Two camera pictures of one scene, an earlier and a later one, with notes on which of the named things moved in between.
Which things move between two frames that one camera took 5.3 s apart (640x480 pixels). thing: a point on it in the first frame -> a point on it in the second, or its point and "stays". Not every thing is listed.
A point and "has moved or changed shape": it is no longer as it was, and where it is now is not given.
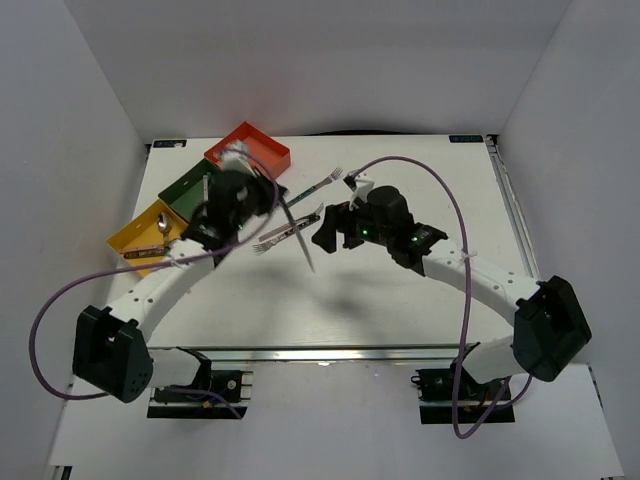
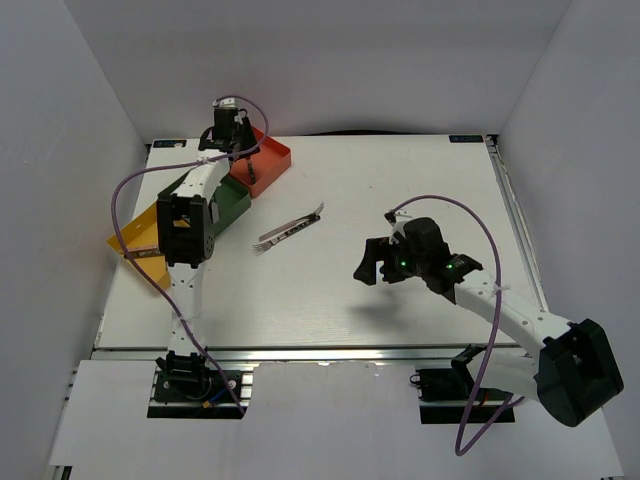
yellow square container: (145, 231) stays
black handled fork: (260, 247) stays
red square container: (266, 154) stays
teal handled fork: (336, 173) has moved or changed shape
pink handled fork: (315, 213) stays
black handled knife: (297, 233) has moved or changed shape
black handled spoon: (148, 253) stays
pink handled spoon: (143, 249) stays
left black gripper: (265, 188) -> (251, 145)
